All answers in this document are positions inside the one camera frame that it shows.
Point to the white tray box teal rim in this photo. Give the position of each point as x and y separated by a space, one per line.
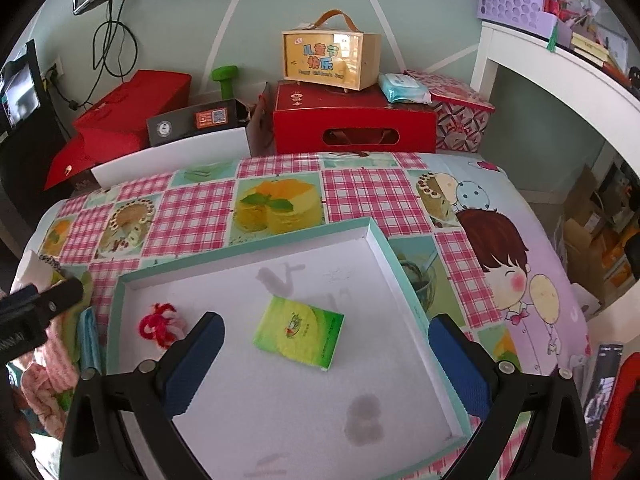
310 270

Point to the large red box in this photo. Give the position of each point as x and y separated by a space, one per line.
130 105

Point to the white shelf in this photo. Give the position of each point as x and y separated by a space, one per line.
550 55

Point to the black display screen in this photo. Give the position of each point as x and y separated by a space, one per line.
20 95

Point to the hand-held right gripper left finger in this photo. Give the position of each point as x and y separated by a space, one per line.
200 360

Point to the white board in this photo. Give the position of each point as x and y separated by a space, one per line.
175 157

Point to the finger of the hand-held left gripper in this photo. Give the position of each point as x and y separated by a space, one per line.
62 295

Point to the black white leopard print scrunchie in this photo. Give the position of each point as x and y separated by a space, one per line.
49 261

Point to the pile of books and stationery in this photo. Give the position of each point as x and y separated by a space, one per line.
590 45

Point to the light blue wet wipes pack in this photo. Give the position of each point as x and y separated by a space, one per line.
402 87

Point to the white wall socket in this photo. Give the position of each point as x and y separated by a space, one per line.
55 70

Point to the red plastic object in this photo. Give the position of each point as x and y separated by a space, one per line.
615 410

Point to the teal packet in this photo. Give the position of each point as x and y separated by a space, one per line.
91 335

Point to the pink knit cloth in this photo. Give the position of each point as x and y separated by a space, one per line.
50 375

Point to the green tissue packet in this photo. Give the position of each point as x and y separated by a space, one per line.
295 330

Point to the cake print checkered tablecloth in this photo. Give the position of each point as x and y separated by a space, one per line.
360 195

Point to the black box with orange label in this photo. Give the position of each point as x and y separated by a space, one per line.
180 125

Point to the black flat box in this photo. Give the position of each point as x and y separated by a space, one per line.
602 385

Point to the stack of cardboard boxes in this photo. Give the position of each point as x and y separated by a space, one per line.
585 240

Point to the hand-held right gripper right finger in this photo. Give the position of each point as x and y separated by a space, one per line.
460 365

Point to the green dumbbell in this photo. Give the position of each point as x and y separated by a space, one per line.
227 82

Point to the red patterned tin box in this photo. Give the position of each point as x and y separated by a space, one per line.
460 120

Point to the flat red box brown pattern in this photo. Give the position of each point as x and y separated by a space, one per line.
67 160

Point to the white soft item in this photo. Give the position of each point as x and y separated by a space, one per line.
32 267

